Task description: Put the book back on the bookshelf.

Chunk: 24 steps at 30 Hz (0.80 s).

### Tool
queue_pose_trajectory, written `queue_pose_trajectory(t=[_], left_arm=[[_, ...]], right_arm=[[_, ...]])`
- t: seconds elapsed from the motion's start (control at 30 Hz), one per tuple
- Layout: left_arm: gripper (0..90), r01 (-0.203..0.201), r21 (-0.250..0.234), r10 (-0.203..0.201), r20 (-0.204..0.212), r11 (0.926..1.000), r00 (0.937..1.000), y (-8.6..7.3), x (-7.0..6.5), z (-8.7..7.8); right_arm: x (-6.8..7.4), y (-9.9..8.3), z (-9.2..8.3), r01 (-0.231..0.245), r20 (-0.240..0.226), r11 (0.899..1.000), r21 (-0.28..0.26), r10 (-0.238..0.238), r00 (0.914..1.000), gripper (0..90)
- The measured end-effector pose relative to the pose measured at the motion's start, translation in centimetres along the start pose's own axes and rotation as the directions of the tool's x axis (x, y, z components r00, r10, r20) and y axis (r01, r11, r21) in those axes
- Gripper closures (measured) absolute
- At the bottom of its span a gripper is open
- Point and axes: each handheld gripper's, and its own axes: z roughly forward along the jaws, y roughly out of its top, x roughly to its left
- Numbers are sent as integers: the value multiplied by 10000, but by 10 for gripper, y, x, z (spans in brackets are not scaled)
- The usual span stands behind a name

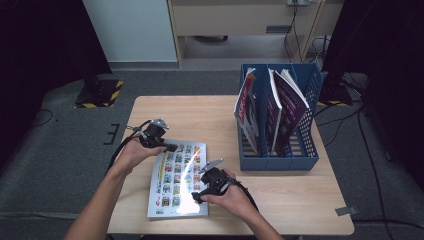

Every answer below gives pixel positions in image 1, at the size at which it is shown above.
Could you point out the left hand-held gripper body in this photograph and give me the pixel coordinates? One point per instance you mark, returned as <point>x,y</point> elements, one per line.
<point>153,136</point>

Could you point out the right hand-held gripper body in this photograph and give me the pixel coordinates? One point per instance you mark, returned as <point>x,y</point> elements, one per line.
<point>216,183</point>

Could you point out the white magazine with colourful grid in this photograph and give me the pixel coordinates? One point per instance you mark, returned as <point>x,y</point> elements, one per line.
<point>173,186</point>

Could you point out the blue file rack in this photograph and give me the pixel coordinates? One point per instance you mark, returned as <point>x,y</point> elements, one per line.
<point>266,165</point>

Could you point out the black and red magazine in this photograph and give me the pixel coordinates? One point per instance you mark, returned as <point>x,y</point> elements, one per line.
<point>246,106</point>

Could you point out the purple magazine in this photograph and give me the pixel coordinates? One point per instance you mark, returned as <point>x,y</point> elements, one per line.
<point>290,110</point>
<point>275,116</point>

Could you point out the person's right hand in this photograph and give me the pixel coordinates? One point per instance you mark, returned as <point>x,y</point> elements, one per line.
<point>233,200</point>

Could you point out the person's left hand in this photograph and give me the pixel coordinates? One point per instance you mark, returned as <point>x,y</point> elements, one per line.
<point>133,158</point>

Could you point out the black striped stand base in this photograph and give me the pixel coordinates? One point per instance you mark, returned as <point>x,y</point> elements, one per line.
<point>335,95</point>
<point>100,95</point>

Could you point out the white cabinet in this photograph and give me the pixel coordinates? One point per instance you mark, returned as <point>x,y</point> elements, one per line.
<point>133,30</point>

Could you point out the grey tape piece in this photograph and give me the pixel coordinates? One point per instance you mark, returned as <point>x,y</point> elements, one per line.
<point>346,211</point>

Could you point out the black curtain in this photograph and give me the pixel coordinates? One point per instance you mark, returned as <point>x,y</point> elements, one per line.
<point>403,30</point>
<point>40,50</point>

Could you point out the white power strip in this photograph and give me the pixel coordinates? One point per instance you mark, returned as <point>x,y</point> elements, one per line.
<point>298,2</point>

